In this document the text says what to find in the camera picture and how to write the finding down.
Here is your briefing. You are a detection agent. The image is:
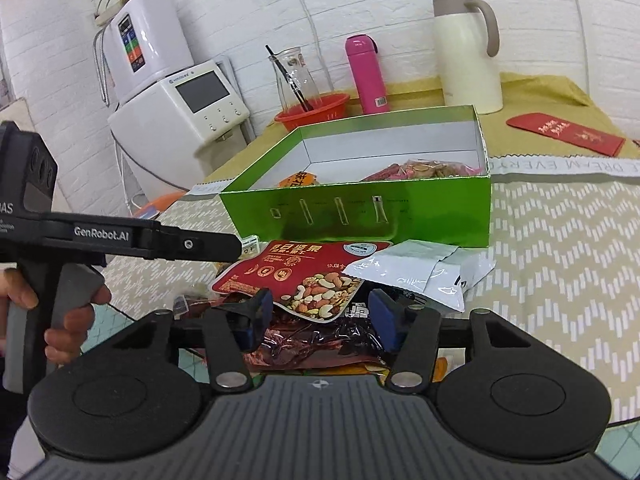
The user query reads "dark red foil snack bag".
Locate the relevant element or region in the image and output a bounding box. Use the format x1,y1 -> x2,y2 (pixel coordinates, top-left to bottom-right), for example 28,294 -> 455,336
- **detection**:
243,304 -> 386,372

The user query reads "person's left hand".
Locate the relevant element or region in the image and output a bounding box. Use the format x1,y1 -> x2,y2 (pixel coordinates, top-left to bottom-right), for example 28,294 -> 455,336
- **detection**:
0,268 -> 113,365

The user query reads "white foil snack packet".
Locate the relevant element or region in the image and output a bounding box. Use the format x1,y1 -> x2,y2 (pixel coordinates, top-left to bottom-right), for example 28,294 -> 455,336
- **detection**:
344,240 -> 496,313

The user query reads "red mixed nuts bag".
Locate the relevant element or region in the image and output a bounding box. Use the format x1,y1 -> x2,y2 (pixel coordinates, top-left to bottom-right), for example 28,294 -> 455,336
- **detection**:
212,240 -> 390,324

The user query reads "orange stool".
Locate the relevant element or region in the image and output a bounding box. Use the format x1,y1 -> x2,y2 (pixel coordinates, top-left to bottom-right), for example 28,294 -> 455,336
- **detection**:
134,191 -> 186,220

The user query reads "green cardboard box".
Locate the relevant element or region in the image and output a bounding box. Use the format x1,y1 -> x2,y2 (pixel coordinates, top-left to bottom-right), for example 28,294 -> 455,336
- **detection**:
220,105 -> 491,248

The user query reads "white screen appliance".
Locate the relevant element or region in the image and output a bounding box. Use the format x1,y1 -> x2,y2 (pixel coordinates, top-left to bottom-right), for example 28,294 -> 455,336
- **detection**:
108,58 -> 250,200

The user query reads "pink snack packet in box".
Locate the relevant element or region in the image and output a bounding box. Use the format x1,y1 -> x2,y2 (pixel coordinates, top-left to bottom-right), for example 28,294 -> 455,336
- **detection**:
362,159 -> 482,182

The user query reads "orange snack packet in box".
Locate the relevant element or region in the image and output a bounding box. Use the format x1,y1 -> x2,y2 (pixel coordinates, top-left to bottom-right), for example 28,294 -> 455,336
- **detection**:
278,171 -> 319,188

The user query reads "beige chevron mat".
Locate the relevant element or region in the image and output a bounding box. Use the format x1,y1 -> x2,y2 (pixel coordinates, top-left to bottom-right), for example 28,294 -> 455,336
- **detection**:
102,155 -> 640,426

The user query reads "white water purifier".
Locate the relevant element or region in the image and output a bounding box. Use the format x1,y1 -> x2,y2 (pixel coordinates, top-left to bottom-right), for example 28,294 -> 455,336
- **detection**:
103,0 -> 193,104

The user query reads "red plastic basket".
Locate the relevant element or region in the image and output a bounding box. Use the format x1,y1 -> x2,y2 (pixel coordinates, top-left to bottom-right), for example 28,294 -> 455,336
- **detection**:
274,92 -> 350,132

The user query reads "black stirring stick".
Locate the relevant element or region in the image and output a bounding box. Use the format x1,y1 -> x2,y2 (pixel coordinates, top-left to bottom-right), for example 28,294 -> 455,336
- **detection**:
264,43 -> 316,113

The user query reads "red envelope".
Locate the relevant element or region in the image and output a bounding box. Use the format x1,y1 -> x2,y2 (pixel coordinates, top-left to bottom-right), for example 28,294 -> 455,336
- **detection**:
506,113 -> 625,157

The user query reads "olive yellow tablecloth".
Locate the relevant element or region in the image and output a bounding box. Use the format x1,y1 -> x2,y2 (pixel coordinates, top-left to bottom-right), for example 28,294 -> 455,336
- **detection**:
204,73 -> 639,182

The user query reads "glass carafe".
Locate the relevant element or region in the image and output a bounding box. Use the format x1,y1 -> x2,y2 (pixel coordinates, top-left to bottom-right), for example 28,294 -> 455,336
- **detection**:
268,45 -> 324,113

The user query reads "pink water bottle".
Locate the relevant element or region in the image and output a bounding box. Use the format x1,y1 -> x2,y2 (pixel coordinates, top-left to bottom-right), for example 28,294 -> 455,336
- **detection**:
345,35 -> 390,114

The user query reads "cream thermos jug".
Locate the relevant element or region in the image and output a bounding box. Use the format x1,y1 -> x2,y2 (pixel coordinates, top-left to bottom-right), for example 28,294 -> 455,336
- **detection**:
432,0 -> 503,115

